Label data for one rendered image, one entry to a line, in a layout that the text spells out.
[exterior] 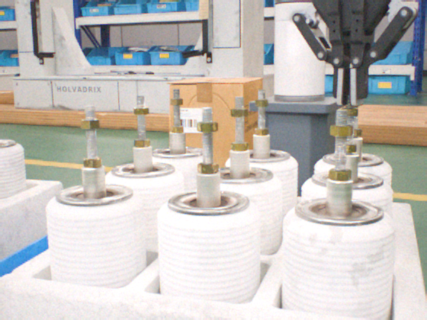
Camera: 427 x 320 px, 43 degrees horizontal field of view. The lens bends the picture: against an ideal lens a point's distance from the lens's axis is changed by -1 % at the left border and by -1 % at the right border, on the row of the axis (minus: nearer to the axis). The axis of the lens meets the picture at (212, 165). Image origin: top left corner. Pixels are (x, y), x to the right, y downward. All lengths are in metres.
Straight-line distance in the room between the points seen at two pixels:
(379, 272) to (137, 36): 10.05
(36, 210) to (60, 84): 2.35
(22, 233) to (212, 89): 0.92
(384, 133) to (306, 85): 1.44
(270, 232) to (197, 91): 1.10
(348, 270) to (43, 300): 0.27
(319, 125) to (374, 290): 0.54
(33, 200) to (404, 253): 0.55
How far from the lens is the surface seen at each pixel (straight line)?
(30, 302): 0.54
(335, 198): 0.48
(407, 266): 0.58
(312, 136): 0.97
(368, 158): 0.73
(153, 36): 10.25
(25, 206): 0.87
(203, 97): 1.65
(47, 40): 3.40
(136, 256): 0.54
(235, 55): 2.72
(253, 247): 0.50
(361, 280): 0.46
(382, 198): 0.58
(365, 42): 0.58
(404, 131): 2.40
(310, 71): 0.99
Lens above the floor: 0.39
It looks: 12 degrees down
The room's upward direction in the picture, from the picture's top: 1 degrees counter-clockwise
